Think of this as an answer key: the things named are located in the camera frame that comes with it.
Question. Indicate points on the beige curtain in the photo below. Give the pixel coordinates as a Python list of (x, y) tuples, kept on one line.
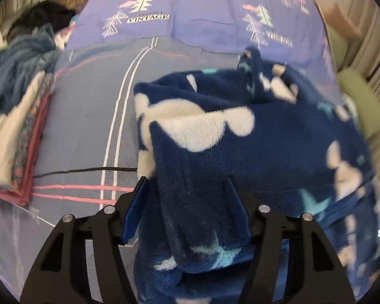
[(373, 47)]

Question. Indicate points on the purple tree print bedsheet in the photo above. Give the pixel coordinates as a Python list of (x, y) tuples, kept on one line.
[(193, 12)]

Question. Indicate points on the green bedding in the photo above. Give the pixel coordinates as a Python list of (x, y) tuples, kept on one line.
[(337, 47)]

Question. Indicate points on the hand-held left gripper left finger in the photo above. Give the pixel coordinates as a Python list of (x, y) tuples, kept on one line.
[(133, 212)]

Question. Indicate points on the grey striped duvet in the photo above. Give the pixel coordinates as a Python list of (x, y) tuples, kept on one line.
[(82, 117)]

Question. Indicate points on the teal fleece cloth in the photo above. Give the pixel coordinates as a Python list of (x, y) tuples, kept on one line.
[(15, 63)]

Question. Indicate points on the pile of folded clothes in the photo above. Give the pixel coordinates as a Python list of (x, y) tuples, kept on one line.
[(28, 152)]

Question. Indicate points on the green pillow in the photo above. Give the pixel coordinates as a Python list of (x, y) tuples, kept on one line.
[(357, 95)]

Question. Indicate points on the navy fleece garment white spots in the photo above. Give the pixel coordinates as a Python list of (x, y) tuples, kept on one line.
[(209, 171)]

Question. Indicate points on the black cloth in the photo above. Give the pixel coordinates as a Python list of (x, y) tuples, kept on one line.
[(47, 15)]

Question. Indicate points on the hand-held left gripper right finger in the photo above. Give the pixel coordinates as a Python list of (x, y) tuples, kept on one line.
[(242, 218)]

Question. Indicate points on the white cloth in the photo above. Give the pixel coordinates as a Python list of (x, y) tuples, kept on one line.
[(6, 133)]

